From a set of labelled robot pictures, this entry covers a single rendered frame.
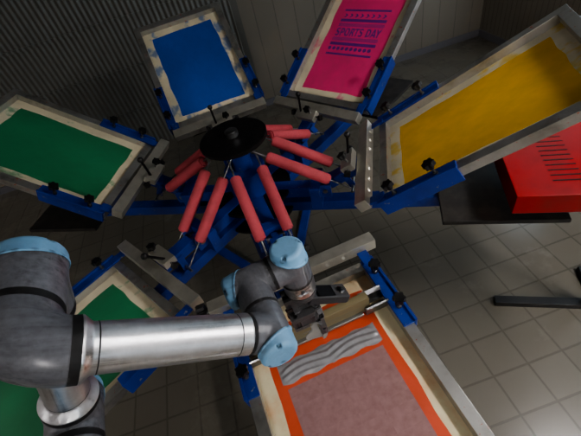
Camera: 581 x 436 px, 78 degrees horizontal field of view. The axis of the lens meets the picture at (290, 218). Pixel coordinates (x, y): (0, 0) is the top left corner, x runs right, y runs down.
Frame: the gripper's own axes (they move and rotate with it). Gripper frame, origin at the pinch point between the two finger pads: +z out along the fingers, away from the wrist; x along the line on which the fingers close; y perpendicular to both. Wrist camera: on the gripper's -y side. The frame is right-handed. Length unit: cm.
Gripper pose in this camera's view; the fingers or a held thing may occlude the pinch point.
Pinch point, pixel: (322, 326)
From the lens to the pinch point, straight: 103.9
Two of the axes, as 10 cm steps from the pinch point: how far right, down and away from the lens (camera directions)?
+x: 3.3, 6.0, -7.3
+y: -9.2, 3.9, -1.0
